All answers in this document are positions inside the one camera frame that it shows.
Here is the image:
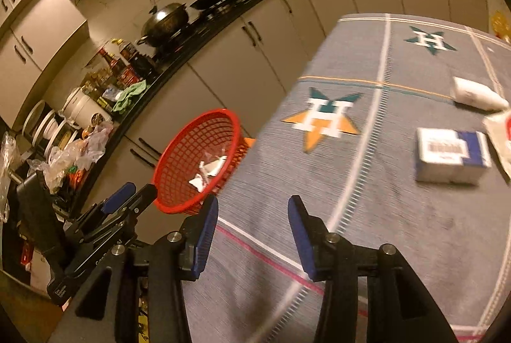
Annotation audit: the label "white red pouch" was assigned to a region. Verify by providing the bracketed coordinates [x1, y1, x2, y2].
[482, 109, 511, 180]

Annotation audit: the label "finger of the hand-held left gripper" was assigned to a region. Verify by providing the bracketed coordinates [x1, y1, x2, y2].
[108, 183, 158, 236]
[82, 181, 137, 232]

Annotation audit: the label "small condiment bottles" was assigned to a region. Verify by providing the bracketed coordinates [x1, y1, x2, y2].
[82, 70, 116, 104]

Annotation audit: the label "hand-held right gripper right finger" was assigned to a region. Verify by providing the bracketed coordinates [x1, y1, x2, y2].
[287, 195, 460, 343]

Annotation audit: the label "beige base cabinets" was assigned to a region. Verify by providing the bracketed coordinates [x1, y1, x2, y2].
[76, 0, 490, 216]

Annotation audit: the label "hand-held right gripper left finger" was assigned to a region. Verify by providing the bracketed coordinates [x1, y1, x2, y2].
[48, 195, 219, 343]

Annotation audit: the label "dark sauce bottle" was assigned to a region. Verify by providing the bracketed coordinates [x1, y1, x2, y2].
[120, 41, 156, 78]

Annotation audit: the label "red label sauce bottle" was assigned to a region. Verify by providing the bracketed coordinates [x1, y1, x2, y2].
[99, 48, 138, 86]

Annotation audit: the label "white blue box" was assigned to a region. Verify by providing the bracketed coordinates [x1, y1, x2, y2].
[415, 128, 492, 185]

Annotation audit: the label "lidded steel wok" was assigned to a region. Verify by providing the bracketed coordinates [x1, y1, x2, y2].
[138, 2, 190, 48]

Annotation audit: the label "white plastic bottle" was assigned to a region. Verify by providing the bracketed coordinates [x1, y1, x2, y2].
[450, 77, 509, 112]

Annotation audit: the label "yellow plastic packet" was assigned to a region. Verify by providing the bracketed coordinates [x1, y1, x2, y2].
[491, 11, 511, 44]

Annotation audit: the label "green cloth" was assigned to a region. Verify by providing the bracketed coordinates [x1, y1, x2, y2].
[112, 82, 148, 112]

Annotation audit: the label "pile of plastic bags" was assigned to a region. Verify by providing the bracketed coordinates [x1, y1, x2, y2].
[42, 123, 116, 186]

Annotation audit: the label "red plastic basket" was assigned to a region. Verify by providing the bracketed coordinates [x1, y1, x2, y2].
[153, 108, 244, 217]

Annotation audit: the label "beige wall cabinets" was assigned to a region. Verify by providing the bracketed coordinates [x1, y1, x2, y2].
[0, 0, 312, 128]

